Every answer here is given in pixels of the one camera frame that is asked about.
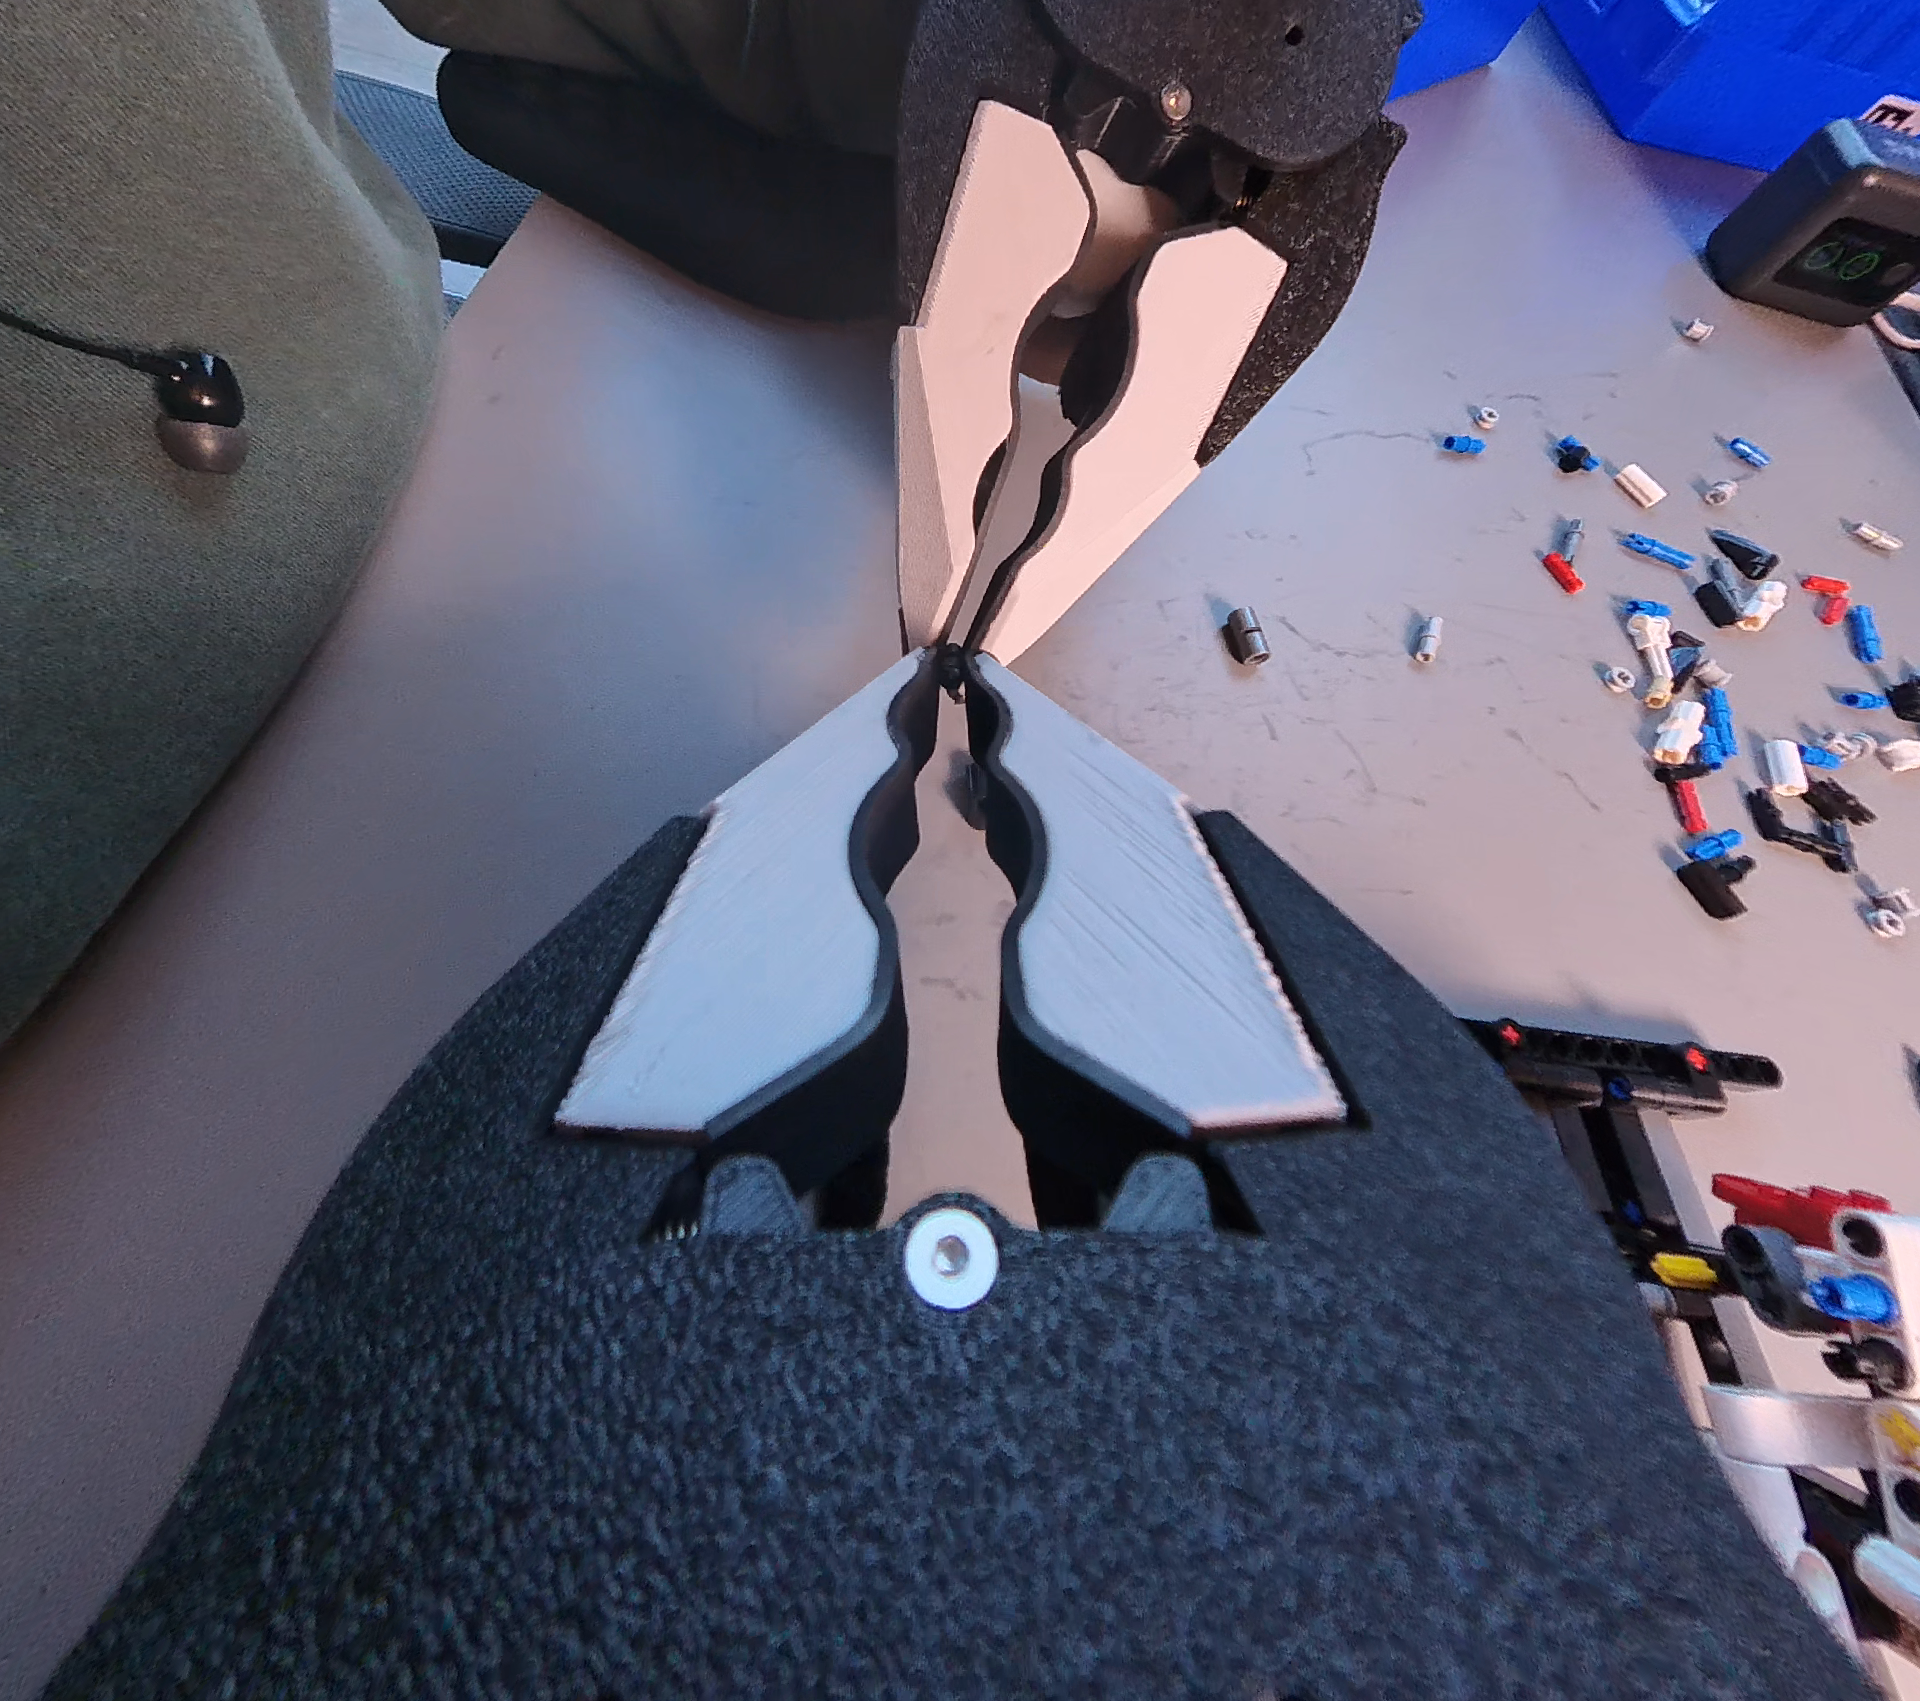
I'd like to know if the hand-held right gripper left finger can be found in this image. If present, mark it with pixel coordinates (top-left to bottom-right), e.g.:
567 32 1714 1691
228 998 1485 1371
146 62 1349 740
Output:
550 650 940 1229

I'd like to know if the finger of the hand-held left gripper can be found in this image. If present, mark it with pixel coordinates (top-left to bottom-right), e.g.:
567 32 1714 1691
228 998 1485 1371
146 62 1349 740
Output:
965 228 1291 664
891 100 1104 654

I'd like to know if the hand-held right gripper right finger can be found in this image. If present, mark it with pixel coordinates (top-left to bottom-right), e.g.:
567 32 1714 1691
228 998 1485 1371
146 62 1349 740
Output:
966 650 1353 1229

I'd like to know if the white brick toy truck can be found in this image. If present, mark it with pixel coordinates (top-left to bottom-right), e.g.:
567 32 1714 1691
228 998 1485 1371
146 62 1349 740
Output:
1462 1014 1920 1649

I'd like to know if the dark grey chair armrest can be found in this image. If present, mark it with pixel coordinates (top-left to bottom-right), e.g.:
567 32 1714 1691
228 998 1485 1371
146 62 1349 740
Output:
331 71 539 272

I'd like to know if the pile of small brick pieces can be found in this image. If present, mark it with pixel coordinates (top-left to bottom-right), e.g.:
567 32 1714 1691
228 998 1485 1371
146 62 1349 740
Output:
1410 315 1920 943

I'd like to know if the black device with green display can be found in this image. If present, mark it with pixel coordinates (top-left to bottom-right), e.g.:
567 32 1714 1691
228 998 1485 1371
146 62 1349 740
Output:
1706 117 1920 325

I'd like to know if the person's green jacket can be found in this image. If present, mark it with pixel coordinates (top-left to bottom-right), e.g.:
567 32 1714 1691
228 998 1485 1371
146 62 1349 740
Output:
0 0 452 1045

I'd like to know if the black earphone with cable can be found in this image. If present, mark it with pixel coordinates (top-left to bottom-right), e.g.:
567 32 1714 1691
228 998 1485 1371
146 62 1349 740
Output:
0 306 249 476

